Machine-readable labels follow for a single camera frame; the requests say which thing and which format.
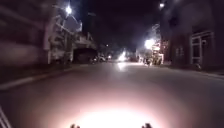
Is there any building with pale door frame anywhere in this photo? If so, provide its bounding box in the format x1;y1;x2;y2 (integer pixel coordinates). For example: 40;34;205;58
159;0;224;72

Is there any grey asphalt road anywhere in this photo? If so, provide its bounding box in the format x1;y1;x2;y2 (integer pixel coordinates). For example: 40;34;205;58
0;61;224;128

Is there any pale building with balconies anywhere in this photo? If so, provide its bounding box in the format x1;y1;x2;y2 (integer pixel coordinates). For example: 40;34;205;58
46;19;99;65

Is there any dark sidewalk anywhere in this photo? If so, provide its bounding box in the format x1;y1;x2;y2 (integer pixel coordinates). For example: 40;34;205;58
0;63;81;85

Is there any dark building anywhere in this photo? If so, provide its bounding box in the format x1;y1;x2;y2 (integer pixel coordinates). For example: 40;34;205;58
0;0;56;68

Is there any street lamp pole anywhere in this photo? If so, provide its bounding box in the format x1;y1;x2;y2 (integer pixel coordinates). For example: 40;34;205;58
59;4;73;64

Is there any pale kerb strip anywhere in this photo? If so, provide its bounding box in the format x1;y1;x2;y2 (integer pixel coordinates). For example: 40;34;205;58
0;64;88;91

